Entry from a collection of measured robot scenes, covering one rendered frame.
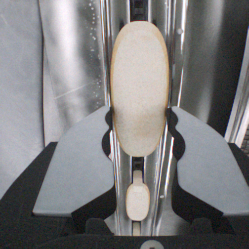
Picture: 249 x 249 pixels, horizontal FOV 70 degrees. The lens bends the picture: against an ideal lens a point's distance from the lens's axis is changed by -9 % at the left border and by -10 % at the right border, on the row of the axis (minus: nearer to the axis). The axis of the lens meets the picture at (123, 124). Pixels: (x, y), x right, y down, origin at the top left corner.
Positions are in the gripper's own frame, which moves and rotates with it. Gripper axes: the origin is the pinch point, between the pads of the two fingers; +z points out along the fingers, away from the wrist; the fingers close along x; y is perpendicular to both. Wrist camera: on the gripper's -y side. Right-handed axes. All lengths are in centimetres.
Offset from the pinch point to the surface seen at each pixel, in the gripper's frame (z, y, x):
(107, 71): 7.2, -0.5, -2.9
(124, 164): 8.3, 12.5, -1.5
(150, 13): 8.4, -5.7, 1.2
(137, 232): 7.2, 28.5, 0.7
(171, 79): 7.2, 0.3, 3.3
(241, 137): 4.1, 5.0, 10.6
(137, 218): 7.5, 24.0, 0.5
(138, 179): 7.6, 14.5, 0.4
